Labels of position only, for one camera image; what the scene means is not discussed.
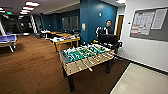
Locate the green field foosball table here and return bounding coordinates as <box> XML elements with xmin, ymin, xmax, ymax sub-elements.
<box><xmin>58</xmin><ymin>42</ymin><xmax>118</xmax><ymax>94</ymax></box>

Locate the dark framed window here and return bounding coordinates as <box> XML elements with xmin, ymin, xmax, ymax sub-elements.
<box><xmin>69</xmin><ymin>15</ymin><xmax>80</xmax><ymax>30</ymax></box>
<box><xmin>61</xmin><ymin>17</ymin><xmax>70</xmax><ymax>30</ymax></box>

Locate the person in black top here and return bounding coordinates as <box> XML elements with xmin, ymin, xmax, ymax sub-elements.
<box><xmin>96</xmin><ymin>19</ymin><xmax>116</xmax><ymax>37</ymax></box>

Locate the brown wooden door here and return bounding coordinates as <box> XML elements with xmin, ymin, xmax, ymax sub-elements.
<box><xmin>114</xmin><ymin>14</ymin><xmax>125</xmax><ymax>41</ymax></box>

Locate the rectangular ceiling light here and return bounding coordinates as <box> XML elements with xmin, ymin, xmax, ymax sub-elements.
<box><xmin>24</xmin><ymin>1</ymin><xmax>41</xmax><ymax>8</ymax></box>
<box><xmin>19</xmin><ymin>9</ymin><xmax>32</xmax><ymax>14</ymax></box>
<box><xmin>21</xmin><ymin>6</ymin><xmax>35</xmax><ymax>11</ymax></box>

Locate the blue ping-pong table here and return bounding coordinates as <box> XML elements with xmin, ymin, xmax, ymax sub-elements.
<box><xmin>0</xmin><ymin>33</ymin><xmax>19</xmax><ymax>54</ymax></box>

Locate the yellow wall sign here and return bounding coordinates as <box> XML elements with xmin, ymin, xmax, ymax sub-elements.
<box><xmin>81</xmin><ymin>22</ymin><xmax>87</xmax><ymax>31</ymax></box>

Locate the grey wall notice board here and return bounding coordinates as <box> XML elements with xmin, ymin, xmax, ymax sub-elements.
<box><xmin>129</xmin><ymin>6</ymin><xmax>168</xmax><ymax>43</ymax></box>

